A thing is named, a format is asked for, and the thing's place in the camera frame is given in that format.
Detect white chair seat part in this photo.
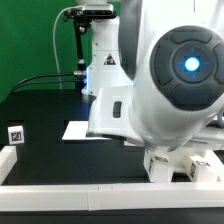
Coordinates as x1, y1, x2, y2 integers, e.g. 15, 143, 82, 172
161, 147, 224, 173

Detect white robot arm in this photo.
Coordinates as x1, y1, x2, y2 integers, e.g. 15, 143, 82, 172
87, 0, 224, 151

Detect white marker sheet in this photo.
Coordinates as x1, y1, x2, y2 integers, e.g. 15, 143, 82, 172
62, 121, 103, 141

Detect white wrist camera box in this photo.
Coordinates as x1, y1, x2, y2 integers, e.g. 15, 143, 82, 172
87, 85, 144, 147

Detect white workspace border frame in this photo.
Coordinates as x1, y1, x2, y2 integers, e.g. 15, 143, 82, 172
0, 146, 224, 211

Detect black cables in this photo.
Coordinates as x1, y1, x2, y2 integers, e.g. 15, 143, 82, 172
9, 70, 88, 96

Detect black camera on stand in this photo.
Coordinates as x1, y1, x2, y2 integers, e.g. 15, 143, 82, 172
63, 2, 119, 96

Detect white thin camera cable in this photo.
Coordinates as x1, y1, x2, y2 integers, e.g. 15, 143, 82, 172
52, 5, 83, 90

